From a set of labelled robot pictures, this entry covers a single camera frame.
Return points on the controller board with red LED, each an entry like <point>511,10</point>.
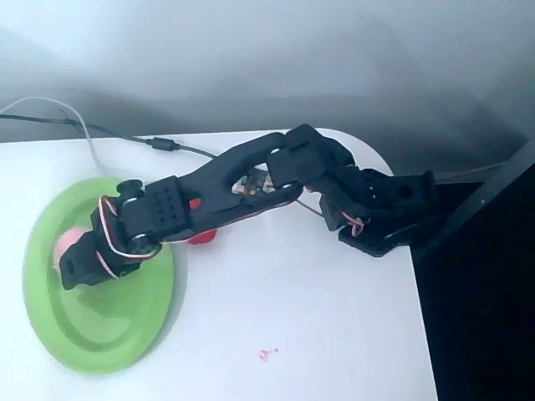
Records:
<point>251,181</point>

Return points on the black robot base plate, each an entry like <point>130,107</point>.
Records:
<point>376,244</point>

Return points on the green oval plastic plate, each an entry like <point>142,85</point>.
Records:
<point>113,321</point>

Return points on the red strawberry plush toy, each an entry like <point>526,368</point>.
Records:
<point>203,238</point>

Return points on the pink peach plush toy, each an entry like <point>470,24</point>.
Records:
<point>67,242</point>

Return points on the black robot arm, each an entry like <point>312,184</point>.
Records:
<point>251,158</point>

